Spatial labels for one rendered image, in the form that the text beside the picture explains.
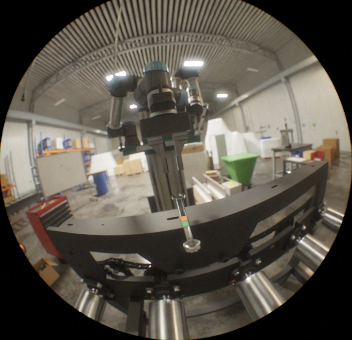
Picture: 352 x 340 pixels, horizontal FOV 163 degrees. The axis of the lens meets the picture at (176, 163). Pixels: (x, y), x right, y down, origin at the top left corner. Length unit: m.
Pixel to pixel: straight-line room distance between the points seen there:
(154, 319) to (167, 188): 1.15
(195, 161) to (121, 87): 3.06
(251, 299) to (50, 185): 4.63
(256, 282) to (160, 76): 0.66
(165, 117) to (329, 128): 10.41
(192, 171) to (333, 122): 9.71
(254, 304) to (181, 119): 0.57
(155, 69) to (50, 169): 4.41
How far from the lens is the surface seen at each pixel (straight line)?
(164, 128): 0.32
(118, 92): 0.81
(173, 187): 1.30
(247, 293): 0.47
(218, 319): 1.35
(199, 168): 3.58
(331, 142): 7.27
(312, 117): 10.94
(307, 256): 0.63
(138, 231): 0.30
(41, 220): 2.07
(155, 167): 1.20
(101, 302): 0.59
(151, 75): 0.37
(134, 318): 0.61
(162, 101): 0.27
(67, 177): 4.73
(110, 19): 8.11
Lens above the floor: 1.33
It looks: 8 degrees down
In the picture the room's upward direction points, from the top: 10 degrees counter-clockwise
